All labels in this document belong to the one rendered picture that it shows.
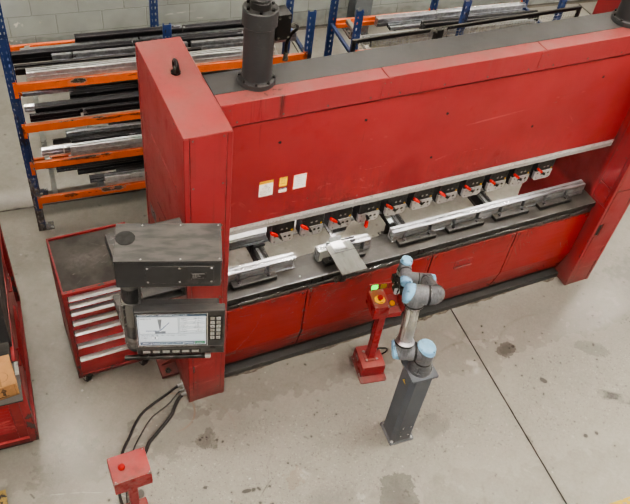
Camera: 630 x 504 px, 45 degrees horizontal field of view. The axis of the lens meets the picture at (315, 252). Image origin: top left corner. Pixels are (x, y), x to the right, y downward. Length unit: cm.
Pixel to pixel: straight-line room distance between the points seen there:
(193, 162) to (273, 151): 60
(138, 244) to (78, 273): 126
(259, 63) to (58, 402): 277
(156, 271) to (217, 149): 66
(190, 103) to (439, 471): 294
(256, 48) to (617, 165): 308
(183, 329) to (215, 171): 81
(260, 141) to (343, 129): 50
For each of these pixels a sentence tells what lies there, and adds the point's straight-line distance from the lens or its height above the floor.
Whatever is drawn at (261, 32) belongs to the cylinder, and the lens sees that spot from 377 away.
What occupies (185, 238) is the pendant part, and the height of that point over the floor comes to 195.
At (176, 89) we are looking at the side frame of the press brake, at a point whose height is 230.
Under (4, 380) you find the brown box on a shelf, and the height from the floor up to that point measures 110.
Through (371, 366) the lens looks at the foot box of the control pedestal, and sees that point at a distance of 550.
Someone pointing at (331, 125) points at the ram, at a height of 203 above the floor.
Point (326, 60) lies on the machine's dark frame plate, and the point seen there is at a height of 230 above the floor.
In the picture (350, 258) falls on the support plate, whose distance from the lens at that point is 492.
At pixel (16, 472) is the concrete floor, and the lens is 527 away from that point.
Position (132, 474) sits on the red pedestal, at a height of 80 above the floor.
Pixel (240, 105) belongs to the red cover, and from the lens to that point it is 387.
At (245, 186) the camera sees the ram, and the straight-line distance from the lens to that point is 426.
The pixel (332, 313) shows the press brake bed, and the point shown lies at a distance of 536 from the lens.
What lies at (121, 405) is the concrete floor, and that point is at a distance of 540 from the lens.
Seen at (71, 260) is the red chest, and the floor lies 98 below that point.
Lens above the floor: 457
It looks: 47 degrees down
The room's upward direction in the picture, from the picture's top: 9 degrees clockwise
